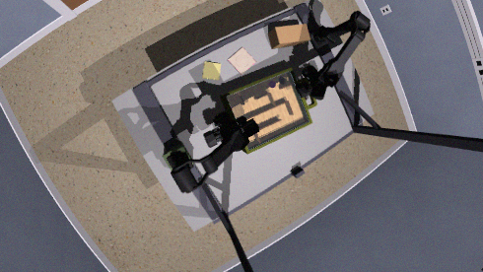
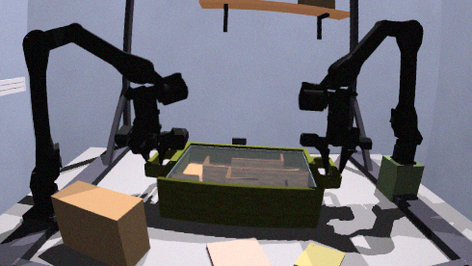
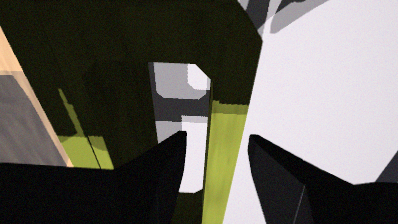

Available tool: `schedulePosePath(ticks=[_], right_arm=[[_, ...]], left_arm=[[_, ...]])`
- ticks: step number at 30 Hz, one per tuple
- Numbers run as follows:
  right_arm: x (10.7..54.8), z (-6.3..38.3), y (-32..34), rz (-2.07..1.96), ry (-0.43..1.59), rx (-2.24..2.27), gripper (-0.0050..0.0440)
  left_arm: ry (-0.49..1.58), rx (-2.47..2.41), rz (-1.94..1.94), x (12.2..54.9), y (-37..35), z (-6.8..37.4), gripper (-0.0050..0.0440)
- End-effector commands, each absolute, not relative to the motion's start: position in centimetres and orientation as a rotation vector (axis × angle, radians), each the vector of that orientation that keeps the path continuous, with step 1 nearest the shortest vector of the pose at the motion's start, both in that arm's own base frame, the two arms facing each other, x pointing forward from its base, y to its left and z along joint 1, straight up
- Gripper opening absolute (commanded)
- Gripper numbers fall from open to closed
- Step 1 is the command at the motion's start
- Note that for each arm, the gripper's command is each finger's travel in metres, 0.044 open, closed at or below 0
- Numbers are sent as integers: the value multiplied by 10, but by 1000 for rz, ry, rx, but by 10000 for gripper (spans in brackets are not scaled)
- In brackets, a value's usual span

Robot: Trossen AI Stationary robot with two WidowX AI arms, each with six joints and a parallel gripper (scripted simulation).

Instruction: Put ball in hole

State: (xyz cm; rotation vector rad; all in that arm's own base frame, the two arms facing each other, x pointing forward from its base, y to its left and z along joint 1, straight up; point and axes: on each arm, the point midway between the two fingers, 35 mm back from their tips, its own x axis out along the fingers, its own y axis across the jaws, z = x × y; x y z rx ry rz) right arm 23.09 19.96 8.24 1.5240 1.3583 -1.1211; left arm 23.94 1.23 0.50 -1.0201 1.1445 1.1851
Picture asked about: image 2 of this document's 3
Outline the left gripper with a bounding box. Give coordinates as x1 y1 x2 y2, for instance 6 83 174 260
300 112 372 174

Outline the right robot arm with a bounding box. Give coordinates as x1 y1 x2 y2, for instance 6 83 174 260
22 23 188 217

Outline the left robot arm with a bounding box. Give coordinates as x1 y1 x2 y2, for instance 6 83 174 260
299 19 424 165

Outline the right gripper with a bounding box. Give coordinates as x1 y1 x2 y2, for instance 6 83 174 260
115 109 189 165

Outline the tan rectangular block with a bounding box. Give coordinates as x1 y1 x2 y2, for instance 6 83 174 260
51 180 150 266

